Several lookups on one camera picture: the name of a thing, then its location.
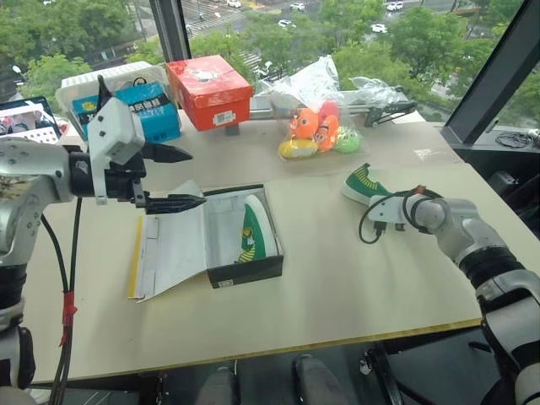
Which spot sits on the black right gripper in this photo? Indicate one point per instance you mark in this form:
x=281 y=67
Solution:
x=400 y=227

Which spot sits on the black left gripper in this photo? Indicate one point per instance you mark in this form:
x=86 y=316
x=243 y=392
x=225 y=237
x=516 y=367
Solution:
x=122 y=181

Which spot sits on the green white canvas shoe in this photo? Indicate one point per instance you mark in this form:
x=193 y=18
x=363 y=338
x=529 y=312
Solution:
x=363 y=183
x=255 y=232

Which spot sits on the black shoebox with white lid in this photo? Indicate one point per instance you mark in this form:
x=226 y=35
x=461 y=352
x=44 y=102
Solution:
x=177 y=240

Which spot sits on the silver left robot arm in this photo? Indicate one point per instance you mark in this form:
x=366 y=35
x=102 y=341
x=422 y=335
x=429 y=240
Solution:
x=25 y=181

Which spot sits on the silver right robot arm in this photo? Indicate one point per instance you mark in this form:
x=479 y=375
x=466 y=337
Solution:
x=464 y=223

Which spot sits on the red orange shoebox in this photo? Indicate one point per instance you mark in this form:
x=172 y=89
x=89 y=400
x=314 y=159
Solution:
x=206 y=90

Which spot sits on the blue printed carton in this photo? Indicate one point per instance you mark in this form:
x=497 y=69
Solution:
x=156 y=114

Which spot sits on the green toy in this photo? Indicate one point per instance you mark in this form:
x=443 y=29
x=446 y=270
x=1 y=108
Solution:
x=349 y=140

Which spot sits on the blue yellow printed box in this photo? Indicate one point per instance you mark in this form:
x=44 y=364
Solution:
x=86 y=114

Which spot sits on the black pointed piece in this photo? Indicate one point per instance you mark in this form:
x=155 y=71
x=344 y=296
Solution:
x=102 y=90

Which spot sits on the orange striped clownfish toy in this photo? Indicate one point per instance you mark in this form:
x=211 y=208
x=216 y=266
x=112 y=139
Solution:
x=328 y=135

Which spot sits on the black seat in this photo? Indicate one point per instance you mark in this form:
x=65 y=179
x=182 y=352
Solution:
x=514 y=190

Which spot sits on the yellow toy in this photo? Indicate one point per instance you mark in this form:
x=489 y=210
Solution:
x=297 y=148

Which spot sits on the white plastic bin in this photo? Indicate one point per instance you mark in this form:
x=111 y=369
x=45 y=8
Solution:
x=84 y=82

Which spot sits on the pink toy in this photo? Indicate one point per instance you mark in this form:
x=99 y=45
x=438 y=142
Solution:
x=328 y=109

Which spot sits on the crumpled clear plastic bag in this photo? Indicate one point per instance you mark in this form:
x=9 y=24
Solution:
x=373 y=89

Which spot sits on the orange fish toy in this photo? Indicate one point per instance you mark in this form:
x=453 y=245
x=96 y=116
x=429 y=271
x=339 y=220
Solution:
x=304 y=123

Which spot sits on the clear plastic toy bag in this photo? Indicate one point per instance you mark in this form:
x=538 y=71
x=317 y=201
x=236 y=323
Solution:
x=304 y=88

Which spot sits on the dark box with picture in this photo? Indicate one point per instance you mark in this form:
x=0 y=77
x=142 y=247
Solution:
x=25 y=111

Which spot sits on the dark rounded shape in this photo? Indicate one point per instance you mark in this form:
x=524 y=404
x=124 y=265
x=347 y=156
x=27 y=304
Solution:
x=221 y=386
x=318 y=381

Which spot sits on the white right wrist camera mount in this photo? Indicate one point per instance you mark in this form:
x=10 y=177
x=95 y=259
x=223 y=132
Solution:
x=386 y=208

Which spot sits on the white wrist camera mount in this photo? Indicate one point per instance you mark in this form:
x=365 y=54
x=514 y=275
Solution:
x=386 y=208
x=114 y=126

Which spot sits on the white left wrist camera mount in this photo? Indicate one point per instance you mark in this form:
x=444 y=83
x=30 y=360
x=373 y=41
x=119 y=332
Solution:
x=114 y=126

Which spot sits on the black table frame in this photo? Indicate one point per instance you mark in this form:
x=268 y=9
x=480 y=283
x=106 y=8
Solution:
x=388 y=375

